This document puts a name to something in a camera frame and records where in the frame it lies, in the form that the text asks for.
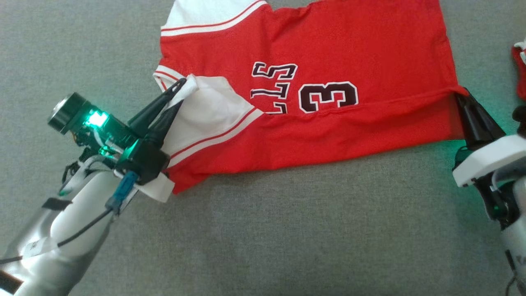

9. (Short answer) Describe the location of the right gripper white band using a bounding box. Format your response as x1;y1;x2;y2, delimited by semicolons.
452;91;526;226

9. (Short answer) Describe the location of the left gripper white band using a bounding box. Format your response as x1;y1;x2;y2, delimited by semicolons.
47;78;187;203

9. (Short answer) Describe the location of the red basketball jersey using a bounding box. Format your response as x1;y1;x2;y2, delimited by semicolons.
153;0;470;194

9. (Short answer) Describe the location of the red garment with white lace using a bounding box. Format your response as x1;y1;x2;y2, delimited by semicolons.
511;38;526;101

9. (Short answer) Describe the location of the large grey sofa seat cushion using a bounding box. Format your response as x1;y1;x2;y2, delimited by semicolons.
0;0;526;296

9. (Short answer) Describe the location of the left black cable blue plug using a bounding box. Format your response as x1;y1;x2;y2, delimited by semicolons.
0;171;139;264

